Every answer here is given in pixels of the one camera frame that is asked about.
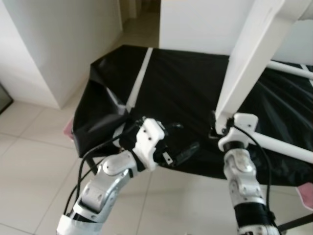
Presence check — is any black cloth cover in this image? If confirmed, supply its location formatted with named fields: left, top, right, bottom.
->
left=72, top=45, right=313, bottom=187

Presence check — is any black stand bar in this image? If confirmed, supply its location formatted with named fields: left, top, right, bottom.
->
left=86, top=156, right=98, bottom=176
left=276, top=214, right=313, bottom=232

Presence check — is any pink object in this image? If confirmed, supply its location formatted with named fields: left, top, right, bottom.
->
left=63, top=120, right=75, bottom=143
left=297, top=184, right=313, bottom=211

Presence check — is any dark glass panel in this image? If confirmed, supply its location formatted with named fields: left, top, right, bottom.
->
left=0, top=82, right=14, bottom=116

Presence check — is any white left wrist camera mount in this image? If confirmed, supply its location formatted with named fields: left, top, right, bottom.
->
left=131, top=117, right=166, bottom=172

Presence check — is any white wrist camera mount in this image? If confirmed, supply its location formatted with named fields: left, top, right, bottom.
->
left=131, top=117, right=166, bottom=172
left=218, top=114, right=259, bottom=152

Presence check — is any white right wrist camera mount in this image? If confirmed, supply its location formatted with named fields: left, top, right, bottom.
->
left=218, top=114, right=259, bottom=152

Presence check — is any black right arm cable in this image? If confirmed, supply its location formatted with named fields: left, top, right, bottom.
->
left=232, top=125, right=277, bottom=231

